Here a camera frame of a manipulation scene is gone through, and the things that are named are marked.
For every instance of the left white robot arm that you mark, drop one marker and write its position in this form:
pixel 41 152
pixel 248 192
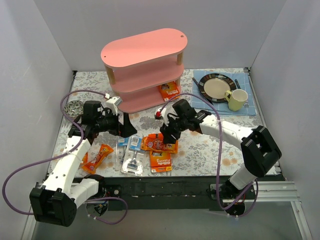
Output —
pixel 67 165

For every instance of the pink three-tier shelf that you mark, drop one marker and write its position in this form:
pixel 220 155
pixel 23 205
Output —
pixel 138 66

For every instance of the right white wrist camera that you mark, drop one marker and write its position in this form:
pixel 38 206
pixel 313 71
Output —
pixel 158 114

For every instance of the silver fork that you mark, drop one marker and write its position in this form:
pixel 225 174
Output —
pixel 246 104

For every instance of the pale yellow mug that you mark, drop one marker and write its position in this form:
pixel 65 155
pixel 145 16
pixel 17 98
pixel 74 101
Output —
pixel 236 99

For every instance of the aluminium frame rail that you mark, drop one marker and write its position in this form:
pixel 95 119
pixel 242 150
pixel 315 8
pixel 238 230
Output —
pixel 277 215

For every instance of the blue card razor pack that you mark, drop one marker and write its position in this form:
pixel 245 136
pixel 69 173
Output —
pixel 120 150

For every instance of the floral tablecloth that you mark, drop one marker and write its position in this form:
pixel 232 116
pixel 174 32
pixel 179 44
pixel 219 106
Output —
pixel 197 153

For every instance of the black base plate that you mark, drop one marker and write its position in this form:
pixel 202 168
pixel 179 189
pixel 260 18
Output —
pixel 133 193

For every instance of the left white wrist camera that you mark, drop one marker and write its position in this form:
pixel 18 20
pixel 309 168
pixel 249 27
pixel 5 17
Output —
pixel 112 103

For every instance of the black handled knife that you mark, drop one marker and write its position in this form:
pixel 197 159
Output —
pixel 237 84

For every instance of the orange Bic razor bag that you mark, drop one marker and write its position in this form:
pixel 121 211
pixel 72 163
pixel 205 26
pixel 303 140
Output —
pixel 92 165
pixel 155 142
pixel 85 158

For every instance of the clear blister razor pack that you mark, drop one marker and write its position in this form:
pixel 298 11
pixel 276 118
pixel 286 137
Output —
pixel 134 157

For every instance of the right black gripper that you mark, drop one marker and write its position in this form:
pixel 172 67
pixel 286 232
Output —
pixel 172 128

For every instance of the blue checked placemat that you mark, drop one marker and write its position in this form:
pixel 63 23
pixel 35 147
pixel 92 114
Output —
pixel 222 108

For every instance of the small orange Gillette Fusion box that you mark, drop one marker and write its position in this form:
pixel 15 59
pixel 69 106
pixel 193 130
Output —
pixel 160 162

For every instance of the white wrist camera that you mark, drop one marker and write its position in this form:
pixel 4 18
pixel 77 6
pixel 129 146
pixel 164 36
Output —
pixel 158 114
pixel 112 103

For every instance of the large orange Gillette Fusion5 box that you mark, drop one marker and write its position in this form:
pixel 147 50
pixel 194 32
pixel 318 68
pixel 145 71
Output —
pixel 168 90

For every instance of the dark rimmed cream plate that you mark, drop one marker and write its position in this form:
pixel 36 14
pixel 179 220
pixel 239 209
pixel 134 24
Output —
pixel 214 85

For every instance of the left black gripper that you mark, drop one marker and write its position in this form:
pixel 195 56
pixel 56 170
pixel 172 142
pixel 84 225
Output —
pixel 120 126

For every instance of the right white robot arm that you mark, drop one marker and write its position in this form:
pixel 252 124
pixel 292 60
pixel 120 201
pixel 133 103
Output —
pixel 259 149

